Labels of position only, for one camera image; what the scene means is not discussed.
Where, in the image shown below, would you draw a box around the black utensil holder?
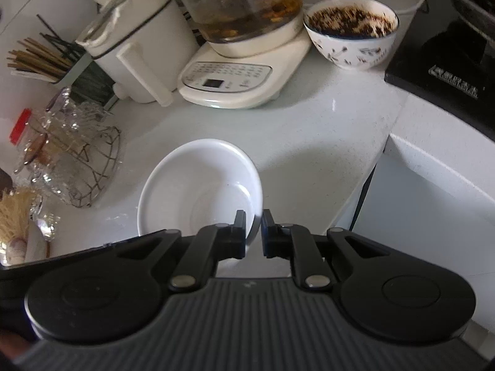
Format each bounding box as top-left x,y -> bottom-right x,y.
37,13 -> 117,109

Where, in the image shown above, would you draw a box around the garlic bulbs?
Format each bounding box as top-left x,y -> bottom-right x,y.
5,237 -> 28,265

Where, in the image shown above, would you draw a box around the white electric pot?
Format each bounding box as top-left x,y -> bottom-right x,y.
75,0 -> 198,107

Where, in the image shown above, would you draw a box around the wire basket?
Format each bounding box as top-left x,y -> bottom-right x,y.
23,127 -> 122,207

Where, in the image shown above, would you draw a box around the patterned bowl with dark residue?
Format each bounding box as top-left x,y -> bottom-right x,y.
303,0 -> 399,72

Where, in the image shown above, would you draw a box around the white kettle base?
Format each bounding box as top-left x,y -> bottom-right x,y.
178,17 -> 312,109

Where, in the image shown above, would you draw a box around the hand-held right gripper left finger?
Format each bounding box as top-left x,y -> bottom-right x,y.
116,209 -> 248,292

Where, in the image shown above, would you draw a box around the dry noodle bundle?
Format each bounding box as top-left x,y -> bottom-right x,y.
0,187 -> 41,248

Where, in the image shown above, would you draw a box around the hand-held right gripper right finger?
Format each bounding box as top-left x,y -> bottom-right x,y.
261,209 -> 391,290

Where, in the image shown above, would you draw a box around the glass kettle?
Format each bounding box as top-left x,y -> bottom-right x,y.
168,0 -> 304,44

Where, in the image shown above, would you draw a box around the chopstick holder with chopsticks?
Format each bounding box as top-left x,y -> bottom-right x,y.
6,36 -> 74,83

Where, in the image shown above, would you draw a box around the black induction cooker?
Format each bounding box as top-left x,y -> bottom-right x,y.
384,0 -> 495,142

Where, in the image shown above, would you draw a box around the red lid jar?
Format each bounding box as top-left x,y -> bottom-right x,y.
8,108 -> 49,163

